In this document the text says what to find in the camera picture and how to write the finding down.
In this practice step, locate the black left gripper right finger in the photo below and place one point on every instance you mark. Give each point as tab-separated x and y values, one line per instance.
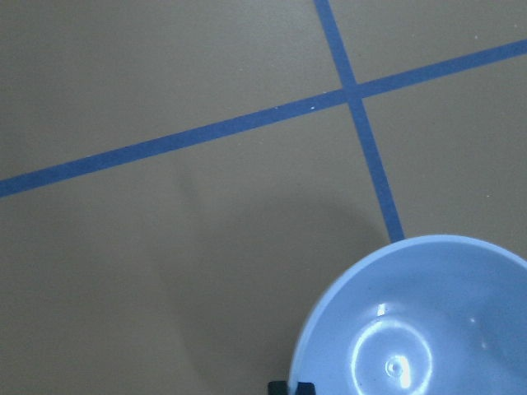
305	389

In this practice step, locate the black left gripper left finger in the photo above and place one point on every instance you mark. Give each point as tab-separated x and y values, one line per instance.
277	388

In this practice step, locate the blue bowl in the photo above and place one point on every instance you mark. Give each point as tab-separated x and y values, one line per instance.
438	314

